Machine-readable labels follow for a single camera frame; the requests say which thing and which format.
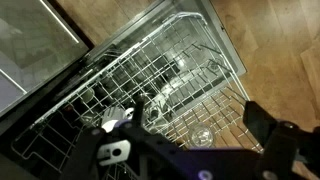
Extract clear drinking glass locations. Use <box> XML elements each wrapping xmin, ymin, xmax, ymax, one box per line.
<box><xmin>188</xmin><ymin>121</ymin><xmax>216</xmax><ymax>150</ymax></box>

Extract white mug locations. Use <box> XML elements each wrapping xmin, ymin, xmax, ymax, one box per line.
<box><xmin>99</xmin><ymin>106</ymin><xmax>135</xmax><ymax>133</ymax></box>

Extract gray drawer cabinet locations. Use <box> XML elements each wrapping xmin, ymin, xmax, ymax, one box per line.
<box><xmin>0</xmin><ymin>0</ymin><xmax>92</xmax><ymax>118</ymax></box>

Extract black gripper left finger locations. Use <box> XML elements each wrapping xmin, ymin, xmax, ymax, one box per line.
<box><xmin>61</xmin><ymin>96</ymin><xmax>168</xmax><ymax>180</ymax></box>

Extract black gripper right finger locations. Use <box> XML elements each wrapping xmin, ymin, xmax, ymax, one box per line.
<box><xmin>243</xmin><ymin>100</ymin><xmax>320</xmax><ymax>180</ymax></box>

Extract white wire dishwasher rack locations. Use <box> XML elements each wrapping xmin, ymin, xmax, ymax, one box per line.
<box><xmin>19</xmin><ymin>0</ymin><xmax>249</xmax><ymax>180</ymax></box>

